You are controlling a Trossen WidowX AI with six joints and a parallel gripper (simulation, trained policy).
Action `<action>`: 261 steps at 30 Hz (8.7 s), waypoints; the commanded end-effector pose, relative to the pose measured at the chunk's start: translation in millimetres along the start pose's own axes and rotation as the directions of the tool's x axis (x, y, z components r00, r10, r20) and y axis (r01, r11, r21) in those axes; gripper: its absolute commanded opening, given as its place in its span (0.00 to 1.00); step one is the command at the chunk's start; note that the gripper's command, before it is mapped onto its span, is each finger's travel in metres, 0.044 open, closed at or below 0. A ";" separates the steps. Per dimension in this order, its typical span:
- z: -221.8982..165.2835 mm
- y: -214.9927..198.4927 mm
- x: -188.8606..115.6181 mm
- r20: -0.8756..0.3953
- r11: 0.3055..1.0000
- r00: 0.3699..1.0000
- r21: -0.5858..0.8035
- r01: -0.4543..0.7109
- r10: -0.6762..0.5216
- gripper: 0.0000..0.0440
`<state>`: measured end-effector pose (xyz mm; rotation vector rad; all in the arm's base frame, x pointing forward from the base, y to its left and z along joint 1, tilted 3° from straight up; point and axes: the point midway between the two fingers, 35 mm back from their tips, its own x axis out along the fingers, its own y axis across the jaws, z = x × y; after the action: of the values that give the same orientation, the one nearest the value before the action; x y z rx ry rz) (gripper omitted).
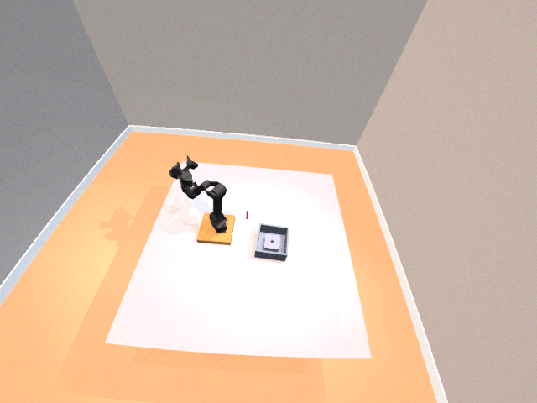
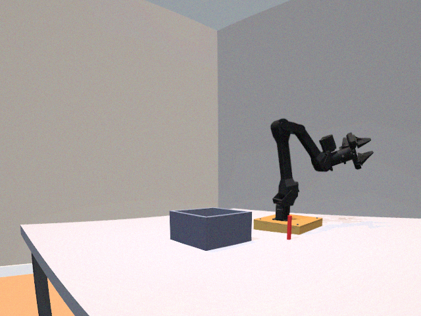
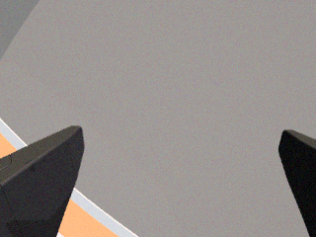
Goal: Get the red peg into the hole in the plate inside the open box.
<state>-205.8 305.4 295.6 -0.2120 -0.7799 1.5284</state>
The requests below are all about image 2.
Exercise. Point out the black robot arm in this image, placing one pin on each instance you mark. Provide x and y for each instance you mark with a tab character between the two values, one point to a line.
322	161

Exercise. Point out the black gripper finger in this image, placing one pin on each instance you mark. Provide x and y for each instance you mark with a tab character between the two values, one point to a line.
364	156
361	141

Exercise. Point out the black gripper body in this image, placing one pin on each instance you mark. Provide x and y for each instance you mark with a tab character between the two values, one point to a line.
347	153

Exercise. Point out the red peg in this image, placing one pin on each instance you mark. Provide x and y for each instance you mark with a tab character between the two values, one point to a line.
289	219

